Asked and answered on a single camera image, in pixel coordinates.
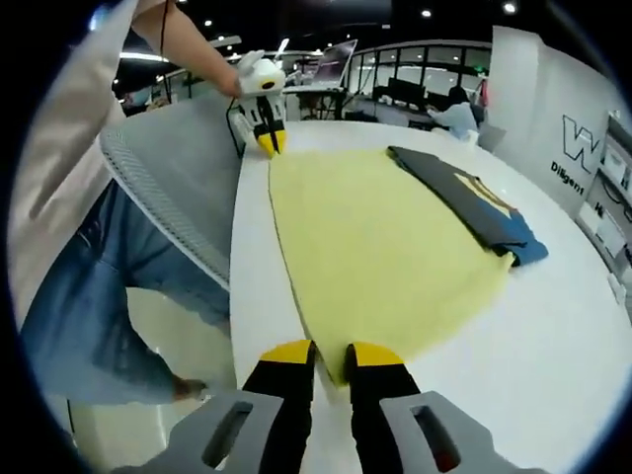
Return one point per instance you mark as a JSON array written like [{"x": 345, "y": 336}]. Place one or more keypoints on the person's blue jeans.
[{"x": 99, "y": 306}]

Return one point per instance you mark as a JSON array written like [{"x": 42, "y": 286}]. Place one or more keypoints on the small white container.
[{"x": 469, "y": 134}]

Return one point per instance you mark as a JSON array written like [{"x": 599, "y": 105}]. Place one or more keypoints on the white side desk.
[{"x": 311, "y": 88}]

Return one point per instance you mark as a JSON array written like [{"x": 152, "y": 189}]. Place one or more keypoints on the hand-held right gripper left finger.
[{"x": 281, "y": 395}]

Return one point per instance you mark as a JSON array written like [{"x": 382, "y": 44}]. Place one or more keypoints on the dark office desk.
[{"x": 390, "y": 113}]

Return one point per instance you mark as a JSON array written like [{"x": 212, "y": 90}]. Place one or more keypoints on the row of white storage bins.
[{"x": 614, "y": 158}]

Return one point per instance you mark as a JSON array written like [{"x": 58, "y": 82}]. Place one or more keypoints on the large silver monitor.
[{"x": 336, "y": 61}]

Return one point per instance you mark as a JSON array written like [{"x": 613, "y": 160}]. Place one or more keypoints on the yellow blue grey garment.
[{"x": 370, "y": 237}]

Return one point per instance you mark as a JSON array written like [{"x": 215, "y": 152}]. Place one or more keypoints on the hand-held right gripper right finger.
[{"x": 375, "y": 395}]

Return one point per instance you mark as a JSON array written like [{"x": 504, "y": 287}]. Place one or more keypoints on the grey metal storage shelf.
[{"x": 612, "y": 118}]

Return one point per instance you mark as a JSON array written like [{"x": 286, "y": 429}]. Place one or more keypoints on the group of round ceiling spotlights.
[{"x": 508, "y": 7}]

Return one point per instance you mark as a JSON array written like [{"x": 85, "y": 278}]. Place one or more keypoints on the person's shoe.
[{"x": 190, "y": 387}]

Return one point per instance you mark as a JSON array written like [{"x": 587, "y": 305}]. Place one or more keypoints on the black computer monitor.
[
  {"x": 437, "y": 99},
  {"x": 406, "y": 90}
]

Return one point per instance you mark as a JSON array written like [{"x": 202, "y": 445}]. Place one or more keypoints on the grey mesh office chair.
[{"x": 173, "y": 173}]

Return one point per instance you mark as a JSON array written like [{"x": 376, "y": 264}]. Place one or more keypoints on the plain grey chair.
[{"x": 491, "y": 138}]

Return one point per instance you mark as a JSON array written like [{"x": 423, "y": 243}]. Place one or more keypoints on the pink hanging cloth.
[{"x": 486, "y": 91}]

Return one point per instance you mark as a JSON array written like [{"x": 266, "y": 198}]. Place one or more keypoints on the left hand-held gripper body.
[{"x": 259, "y": 81}]

